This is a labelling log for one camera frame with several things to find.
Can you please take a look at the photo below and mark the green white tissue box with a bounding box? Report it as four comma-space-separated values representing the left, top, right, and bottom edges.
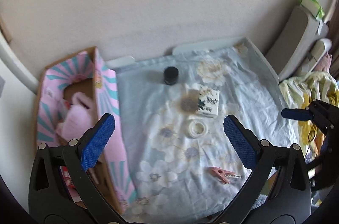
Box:
300, 0, 325, 20

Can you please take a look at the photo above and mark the black cosmetic jar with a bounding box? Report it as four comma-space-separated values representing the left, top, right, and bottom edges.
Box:
164, 67, 179, 85

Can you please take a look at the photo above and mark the red snack box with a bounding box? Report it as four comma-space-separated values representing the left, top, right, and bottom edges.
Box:
60, 166, 82, 203

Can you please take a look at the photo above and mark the pink clothespin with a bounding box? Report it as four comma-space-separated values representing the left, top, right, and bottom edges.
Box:
208, 167, 242, 184

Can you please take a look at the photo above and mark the grey cushion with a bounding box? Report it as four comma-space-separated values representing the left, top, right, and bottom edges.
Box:
265, 6, 329, 81
298, 38, 332, 75

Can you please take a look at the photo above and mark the white tissue pack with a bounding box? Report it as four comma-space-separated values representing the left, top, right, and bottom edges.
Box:
196, 87, 220, 117

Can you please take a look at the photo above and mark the cardboard box pink lining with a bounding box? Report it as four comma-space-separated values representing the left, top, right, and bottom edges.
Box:
35, 47, 136, 214

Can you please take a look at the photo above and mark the floral light blue cloth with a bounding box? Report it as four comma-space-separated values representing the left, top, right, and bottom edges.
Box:
117, 44, 299, 223

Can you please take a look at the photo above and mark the yellow green blanket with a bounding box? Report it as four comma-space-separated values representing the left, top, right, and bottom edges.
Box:
278, 71, 339, 164

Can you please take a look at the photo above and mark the clear tape roll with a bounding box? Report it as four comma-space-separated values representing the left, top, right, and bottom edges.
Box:
187, 119, 208, 139

